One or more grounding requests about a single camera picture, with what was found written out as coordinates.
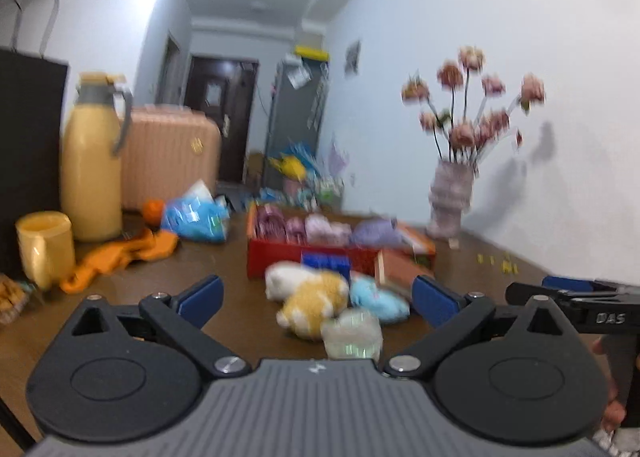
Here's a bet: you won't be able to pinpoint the scattered yellow crumbs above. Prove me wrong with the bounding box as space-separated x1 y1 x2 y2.
474 251 521 274

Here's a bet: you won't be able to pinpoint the pink ribbed suitcase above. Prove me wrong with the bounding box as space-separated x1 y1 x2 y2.
120 106 222 212

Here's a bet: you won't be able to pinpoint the red cardboard box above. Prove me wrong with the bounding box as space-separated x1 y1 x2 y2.
246 202 436 283

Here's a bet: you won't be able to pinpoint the blue handkerchief tissue pack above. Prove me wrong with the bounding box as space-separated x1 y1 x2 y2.
301 252 351 283

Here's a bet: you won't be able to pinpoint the brown cardboard carton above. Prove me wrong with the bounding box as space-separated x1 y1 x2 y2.
244 152 266 188

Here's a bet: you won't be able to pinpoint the yellow black box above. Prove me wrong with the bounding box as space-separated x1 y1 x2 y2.
293 44 331 61

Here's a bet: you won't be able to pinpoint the person's right hand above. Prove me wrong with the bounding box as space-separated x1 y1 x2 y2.
591 336 627 434

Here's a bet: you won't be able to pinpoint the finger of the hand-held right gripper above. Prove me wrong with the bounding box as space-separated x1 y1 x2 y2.
541 275 640 299
505 282 584 312

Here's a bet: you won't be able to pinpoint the dark brown entrance door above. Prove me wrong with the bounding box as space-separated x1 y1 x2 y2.
184 54 260 184

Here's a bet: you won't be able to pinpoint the purple fabric sachet pouch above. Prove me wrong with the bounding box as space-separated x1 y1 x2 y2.
351 218 401 248

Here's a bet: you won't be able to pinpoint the yellow mug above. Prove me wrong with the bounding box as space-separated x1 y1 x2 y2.
15 211 77 291

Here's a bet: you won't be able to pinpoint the yellow white plush toy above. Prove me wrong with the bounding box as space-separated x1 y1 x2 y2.
264 261 351 341

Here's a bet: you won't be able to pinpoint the reddish brown notebook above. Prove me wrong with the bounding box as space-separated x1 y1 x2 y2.
374 249 432 299

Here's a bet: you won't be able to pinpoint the pink ceramic vase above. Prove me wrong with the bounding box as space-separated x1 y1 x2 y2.
425 159 475 241

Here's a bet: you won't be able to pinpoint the snack packet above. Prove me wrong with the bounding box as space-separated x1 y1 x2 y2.
0 272 32 326

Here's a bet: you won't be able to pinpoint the light blue plush toy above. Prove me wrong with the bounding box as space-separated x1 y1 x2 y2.
349 277 412 324

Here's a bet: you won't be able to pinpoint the black paper bag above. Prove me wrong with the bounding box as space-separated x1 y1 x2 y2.
0 0 69 279

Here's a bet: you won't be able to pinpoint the grey refrigerator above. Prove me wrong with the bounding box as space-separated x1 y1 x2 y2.
262 59 329 189

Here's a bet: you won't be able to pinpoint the dried pink roses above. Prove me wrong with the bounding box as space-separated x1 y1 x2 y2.
401 46 546 174

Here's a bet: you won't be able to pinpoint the pink fluffy headband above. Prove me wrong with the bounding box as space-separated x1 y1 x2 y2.
287 214 354 247

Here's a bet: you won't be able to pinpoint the orange cloth band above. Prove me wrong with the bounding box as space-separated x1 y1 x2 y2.
59 228 180 294

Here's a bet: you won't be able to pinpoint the yellow thermos jug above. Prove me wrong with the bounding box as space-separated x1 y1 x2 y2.
60 72 134 243

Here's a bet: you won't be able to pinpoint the clear plastic cup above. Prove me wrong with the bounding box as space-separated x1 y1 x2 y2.
320 309 384 361

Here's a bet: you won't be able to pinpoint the framed wall picture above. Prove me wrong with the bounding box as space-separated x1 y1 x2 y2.
344 39 362 76

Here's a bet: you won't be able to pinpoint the orange fruit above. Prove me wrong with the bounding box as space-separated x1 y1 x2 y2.
143 199 166 228

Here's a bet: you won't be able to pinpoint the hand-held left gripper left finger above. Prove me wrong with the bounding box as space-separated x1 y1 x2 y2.
70 275 252 379

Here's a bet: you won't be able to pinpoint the light blue tissue pack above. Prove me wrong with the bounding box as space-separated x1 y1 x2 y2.
160 180 231 244

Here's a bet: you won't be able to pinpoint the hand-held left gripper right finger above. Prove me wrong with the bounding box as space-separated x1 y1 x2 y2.
382 275 568 379

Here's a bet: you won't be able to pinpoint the yellow bag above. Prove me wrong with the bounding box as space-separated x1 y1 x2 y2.
269 154 307 181

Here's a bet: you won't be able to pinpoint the purple dried flower bunch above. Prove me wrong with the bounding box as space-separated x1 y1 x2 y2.
327 136 351 174

